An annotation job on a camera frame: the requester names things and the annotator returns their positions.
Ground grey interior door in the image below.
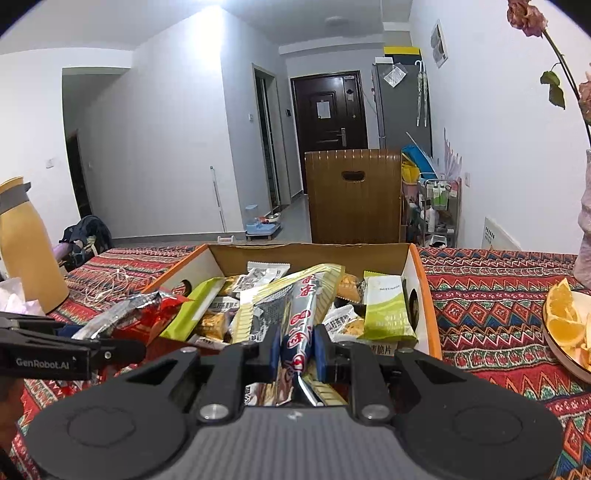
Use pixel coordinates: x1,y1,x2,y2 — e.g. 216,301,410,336
252,64,280,208

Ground dark backpack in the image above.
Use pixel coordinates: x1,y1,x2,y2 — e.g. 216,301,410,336
60,215,114,271

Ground metal cart with bottles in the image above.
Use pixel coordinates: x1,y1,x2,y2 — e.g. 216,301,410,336
402,178,463,250

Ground pet bowl stand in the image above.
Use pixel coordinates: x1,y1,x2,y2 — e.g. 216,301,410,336
256,212,285,239

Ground blue plastic tray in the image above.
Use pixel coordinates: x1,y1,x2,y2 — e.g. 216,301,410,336
401,131,437,175

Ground white mop stick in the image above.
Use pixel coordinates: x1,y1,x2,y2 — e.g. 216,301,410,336
210,166,227,234

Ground white cable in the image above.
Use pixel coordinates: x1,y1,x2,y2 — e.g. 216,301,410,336
90,268,140,301

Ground yellow black box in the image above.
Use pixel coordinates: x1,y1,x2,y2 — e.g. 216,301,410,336
384,45,422,64

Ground heap of orange slices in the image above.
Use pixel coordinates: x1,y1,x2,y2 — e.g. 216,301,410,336
545,278,591,366

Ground wall picture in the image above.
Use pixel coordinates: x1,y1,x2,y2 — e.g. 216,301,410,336
430,19,450,68

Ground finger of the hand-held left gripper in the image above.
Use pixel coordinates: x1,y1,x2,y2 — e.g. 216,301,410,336
0,329,147,371
0,311,85,340

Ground pale pampas grass decoration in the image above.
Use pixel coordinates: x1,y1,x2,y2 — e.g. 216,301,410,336
441,129,463,179

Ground clear plastic bag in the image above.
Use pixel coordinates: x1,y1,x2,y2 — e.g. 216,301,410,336
382,65,408,89

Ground white folded umbrella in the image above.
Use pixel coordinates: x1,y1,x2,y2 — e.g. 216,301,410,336
414,60,430,128

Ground dried pink roses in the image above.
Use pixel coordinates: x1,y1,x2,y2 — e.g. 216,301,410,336
507,0,591,139

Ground yellow thermos jug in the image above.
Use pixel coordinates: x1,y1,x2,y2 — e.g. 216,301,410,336
0,176,70,315

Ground silver red snack packet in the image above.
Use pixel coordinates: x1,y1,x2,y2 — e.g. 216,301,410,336
276,272,326,408

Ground white wall heater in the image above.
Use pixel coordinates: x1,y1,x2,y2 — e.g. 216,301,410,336
481,217,523,253

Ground pile of snack packets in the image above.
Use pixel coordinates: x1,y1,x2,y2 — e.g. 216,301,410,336
159,261,419,408

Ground red silver snack bag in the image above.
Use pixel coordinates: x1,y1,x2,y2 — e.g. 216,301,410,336
71,288,195,354

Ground wooden chair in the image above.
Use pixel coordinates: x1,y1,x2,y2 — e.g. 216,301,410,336
305,148,402,244

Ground grey refrigerator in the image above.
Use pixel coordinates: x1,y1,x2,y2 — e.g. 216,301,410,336
372,61,433,151

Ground beige plate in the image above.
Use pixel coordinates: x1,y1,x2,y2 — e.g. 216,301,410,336
541,277,591,385

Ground red orange cardboard box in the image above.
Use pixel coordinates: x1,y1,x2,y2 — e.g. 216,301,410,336
139,242,443,366

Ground plastic bag of tissues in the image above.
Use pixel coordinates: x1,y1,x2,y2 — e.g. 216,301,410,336
0,277,46,317

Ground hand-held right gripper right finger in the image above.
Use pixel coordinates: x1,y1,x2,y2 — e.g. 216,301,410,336
313,324,478,424

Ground dark entrance door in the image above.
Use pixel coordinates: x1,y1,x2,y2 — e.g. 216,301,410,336
290,71,369,195

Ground pink ceramic vase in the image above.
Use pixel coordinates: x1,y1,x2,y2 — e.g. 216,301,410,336
573,148,591,291

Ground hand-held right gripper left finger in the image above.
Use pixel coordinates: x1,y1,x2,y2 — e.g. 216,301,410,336
115,324,283,422

